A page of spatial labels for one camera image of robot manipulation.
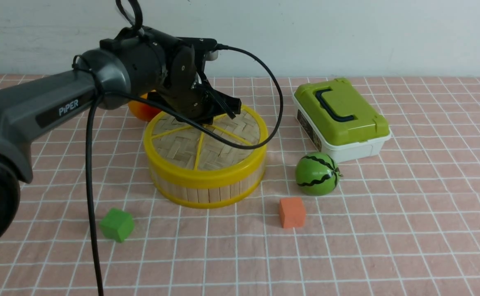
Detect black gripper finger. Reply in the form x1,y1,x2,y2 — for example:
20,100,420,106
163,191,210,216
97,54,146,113
199,116,215,125

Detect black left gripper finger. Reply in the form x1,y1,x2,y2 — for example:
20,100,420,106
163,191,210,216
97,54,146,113
206,88,242,119

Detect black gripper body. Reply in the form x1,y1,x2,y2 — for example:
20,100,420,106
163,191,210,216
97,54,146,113
147,45,211,123

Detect yellow woven steamer lid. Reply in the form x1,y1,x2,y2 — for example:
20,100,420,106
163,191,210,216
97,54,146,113
143,106,268,171

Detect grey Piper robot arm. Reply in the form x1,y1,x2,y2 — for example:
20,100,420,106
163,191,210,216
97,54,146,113
0,27,241,237

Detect bamboo steamer base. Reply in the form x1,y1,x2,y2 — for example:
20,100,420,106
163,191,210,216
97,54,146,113
149,160,266,209

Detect orange yellow toy mango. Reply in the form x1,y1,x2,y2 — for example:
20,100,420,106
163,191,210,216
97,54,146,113
128,100,162,122

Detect green white lidded box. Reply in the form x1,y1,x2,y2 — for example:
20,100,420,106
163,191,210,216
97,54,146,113
293,78,392,163

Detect green toy watermelon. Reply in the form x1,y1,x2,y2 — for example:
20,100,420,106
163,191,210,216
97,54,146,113
295,152,343,196

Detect orange foam cube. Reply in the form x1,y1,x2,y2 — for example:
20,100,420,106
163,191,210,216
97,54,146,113
278,197,307,229

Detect green foam cube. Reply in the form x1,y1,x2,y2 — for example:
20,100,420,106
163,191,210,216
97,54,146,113
99,208,135,243

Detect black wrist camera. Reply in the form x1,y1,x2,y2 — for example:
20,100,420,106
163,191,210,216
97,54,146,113
179,37,219,62

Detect black cable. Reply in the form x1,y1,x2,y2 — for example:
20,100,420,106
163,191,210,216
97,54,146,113
72,0,284,296

